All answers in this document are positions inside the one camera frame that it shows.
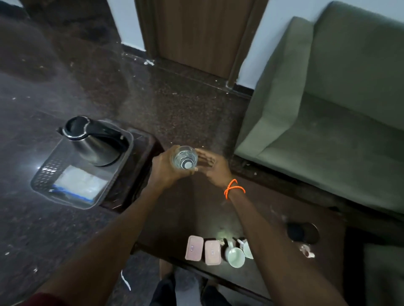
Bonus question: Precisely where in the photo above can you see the person's left hand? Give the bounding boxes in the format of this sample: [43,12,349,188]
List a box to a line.
[148,145,199,191]

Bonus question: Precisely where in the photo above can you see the person's right hand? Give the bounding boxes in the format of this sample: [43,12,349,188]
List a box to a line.
[195,148,234,190]

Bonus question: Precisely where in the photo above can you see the clear drinking glass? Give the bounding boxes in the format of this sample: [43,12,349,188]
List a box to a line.
[171,146,199,170]

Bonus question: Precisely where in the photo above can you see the person's right forearm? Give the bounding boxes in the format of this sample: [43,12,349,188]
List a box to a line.
[228,189,349,306]

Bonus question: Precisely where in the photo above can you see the person's left forearm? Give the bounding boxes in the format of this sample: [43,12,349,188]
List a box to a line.
[35,184,168,306]

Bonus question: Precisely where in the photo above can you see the orange thread wristband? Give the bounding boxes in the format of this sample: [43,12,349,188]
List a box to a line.
[224,179,246,200]

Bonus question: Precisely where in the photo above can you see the steel electric kettle black lid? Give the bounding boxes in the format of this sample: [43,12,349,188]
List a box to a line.
[57,115,130,167]

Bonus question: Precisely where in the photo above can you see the pink lidded container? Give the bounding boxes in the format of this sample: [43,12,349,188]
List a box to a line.
[185,235,204,262]
[204,240,222,266]

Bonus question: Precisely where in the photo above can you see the white ceramic cup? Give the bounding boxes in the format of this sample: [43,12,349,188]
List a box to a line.
[237,238,254,260]
[224,240,246,269]

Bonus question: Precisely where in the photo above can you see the grey plastic tray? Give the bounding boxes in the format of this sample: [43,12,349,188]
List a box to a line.
[30,119,134,210]

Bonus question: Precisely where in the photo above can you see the white folded cloth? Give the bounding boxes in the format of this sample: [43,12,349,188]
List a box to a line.
[52,165,108,202]

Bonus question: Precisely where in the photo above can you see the dark round coaster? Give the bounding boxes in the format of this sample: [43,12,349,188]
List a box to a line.
[286,222,320,245]

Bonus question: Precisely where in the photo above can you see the brown wooden door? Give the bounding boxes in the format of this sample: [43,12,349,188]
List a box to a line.
[134,0,269,89]

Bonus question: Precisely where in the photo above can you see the green sofa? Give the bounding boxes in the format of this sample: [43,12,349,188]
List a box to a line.
[234,1,404,218]

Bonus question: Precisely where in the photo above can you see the person's legs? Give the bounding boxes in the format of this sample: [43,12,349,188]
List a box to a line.
[149,259,232,306]

